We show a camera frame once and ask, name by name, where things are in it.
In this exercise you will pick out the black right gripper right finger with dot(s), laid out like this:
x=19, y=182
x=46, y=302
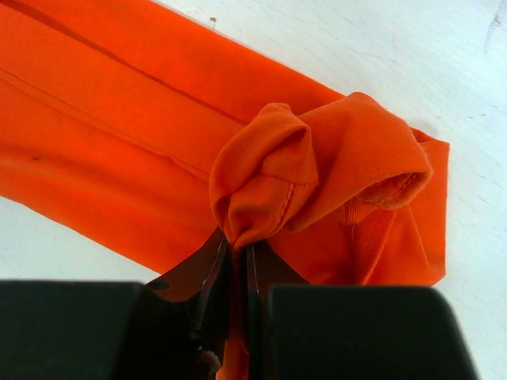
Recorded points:
x=300, y=331

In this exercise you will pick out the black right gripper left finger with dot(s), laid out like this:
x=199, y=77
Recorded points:
x=173, y=327

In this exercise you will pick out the orange t shirt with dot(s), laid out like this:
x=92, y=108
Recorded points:
x=147, y=132

